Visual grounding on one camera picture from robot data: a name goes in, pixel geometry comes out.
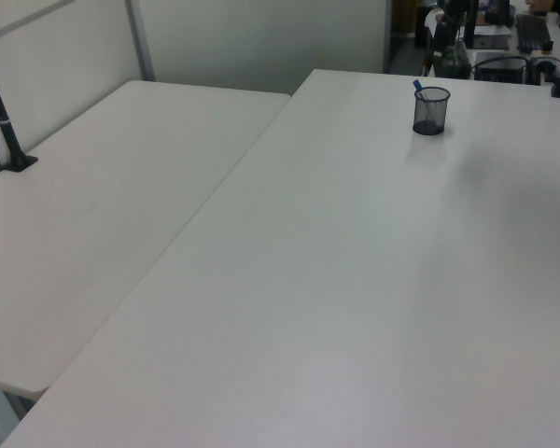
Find grey partition frame post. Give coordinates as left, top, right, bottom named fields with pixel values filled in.
left=124, top=0, right=156, bottom=83

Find white side table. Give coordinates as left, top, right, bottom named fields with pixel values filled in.
left=0, top=79, right=293, bottom=400

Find blue and white marker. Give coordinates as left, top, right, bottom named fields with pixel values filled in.
left=412, top=79, right=437, bottom=126

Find black mesh pen cup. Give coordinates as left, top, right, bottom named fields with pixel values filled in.
left=412, top=86, right=452, bottom=137

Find black keyboard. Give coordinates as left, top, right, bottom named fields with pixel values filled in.
left=514, top=13, right=553, bottom=53

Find black box device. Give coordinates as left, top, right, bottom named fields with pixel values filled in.
left=472, top=50, right=539, bottom=86

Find black camera pole with clamp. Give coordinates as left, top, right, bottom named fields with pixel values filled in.
left=0, top=40, right=39, bottom=175

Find dark green machine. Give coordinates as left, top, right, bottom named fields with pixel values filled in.
left=427, top=21, right=472, bottom=78

